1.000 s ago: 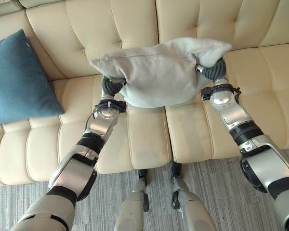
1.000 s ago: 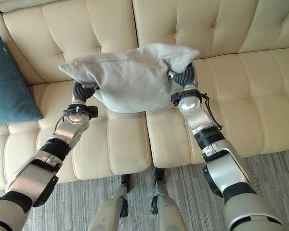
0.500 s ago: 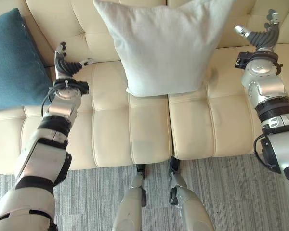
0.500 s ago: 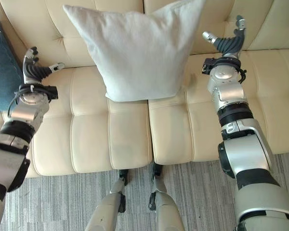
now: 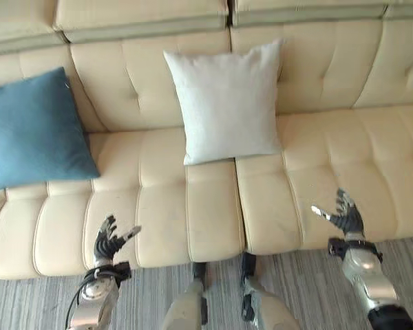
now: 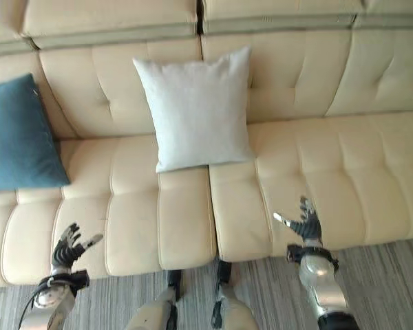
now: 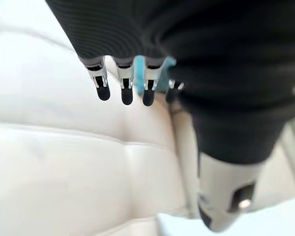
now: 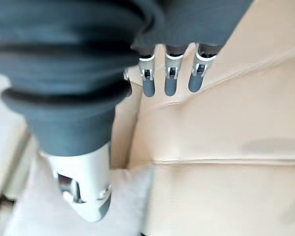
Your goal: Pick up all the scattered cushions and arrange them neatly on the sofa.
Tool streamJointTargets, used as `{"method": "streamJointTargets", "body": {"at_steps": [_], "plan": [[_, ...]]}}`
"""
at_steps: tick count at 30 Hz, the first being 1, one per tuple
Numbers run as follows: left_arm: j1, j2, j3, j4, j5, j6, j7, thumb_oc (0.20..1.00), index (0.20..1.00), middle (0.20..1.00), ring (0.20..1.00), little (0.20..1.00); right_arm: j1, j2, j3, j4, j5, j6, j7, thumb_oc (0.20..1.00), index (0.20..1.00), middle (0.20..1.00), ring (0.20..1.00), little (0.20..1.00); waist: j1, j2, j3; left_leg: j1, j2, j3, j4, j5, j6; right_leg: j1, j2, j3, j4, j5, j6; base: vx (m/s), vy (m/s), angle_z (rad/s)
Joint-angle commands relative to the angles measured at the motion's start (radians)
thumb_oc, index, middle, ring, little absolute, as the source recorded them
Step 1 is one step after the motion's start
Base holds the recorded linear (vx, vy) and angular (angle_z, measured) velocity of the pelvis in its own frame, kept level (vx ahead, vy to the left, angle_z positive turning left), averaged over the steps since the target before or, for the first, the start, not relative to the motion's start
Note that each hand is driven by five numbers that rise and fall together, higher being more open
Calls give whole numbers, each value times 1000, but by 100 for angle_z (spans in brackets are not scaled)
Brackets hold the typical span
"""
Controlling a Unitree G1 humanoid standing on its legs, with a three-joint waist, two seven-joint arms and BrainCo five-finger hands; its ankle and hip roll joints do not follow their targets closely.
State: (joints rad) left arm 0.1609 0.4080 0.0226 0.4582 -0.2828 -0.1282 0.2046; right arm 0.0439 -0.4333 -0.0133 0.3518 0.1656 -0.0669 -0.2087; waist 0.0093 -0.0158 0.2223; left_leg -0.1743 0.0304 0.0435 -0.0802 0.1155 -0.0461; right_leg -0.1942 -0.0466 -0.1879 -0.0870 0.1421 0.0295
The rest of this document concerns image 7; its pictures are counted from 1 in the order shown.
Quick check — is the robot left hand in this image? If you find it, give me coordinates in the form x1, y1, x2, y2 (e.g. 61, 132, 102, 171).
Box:
45, 0, 295, 233

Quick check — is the cream leather sofa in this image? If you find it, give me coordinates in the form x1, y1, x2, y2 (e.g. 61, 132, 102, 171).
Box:
0, 0, 295, 236

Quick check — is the light blue cushion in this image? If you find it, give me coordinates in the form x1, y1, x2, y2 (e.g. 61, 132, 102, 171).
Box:
133, 55, 177, 95

